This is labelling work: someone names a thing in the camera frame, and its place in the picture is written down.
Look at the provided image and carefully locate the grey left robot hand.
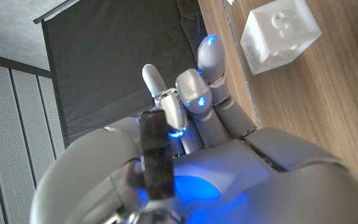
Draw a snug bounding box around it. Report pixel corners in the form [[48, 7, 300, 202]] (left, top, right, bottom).
[[29, 33, 358, 224]]

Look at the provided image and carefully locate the grey backdrop crossbar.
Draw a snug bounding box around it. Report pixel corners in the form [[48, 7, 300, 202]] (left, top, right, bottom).
[[32, 0, 80, 25]]

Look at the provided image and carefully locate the translucent white cube block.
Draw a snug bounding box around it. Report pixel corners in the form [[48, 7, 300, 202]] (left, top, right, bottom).
[[240, 0, 323, 75]]

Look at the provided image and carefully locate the black backdrop curtain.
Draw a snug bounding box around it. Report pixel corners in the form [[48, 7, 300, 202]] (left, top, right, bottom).
[[41, 0, 208, 147]]

